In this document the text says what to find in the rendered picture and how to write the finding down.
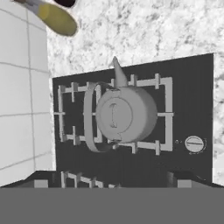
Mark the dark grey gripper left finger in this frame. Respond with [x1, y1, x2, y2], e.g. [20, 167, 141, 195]
[0, 170, 57, 189]

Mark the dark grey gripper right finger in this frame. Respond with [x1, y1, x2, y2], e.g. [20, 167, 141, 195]
[167, 170, 224, 189]

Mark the grey kettle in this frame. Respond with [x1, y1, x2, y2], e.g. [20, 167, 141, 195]
[83, 55, 158, 153]

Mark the grey hob pan grate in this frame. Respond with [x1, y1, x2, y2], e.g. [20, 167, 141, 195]
[59, 171, 123, 189]
[57, 73, 175, 156]

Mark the grey round hob knob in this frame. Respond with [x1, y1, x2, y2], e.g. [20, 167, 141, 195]
[184, 135, 206, 155]

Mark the black hob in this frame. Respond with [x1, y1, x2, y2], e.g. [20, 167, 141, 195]
[52, 52, 215, 189]

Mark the black round object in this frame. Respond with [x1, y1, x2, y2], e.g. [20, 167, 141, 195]
[54, 0, 77, 9]

